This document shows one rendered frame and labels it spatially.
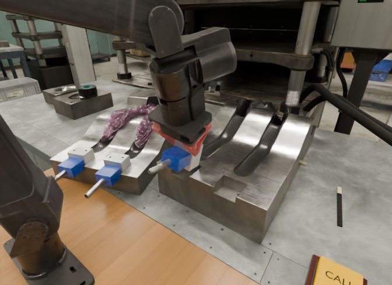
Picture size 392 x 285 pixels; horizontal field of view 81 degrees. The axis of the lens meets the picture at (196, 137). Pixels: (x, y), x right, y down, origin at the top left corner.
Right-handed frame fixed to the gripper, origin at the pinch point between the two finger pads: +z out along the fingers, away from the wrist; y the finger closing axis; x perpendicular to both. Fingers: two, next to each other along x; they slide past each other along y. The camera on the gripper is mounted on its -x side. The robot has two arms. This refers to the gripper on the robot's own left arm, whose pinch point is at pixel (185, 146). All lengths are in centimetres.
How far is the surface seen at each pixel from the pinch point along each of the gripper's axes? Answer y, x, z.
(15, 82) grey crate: 347, -38, 126
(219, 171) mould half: -7.0, -1.4, 5.5
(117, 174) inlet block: 13.1, 11.0, 7.1
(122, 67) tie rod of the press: 109, -59, 46
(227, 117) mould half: 3.4, -22.4, 12.3
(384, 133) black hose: -37, -47, 21
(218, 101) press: 30, -58, 44
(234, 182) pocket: -11.1, -0.8, 5.6
